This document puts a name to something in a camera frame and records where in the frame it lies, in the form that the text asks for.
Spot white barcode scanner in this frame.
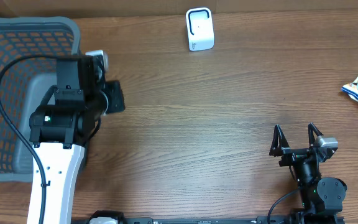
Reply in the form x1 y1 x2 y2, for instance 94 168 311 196
185 7 214 52

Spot grey plastic shopping basket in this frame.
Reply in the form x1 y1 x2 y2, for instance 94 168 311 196
0 17 80 182

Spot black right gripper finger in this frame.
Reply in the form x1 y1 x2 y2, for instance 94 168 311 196
269 124 290 157
308 123 323 146

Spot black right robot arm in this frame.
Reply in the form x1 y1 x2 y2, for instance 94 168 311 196
266 123 347 224

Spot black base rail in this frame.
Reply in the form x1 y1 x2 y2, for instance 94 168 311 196
73 210 346 224

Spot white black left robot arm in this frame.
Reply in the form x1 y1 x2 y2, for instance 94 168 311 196
27 50 125 223

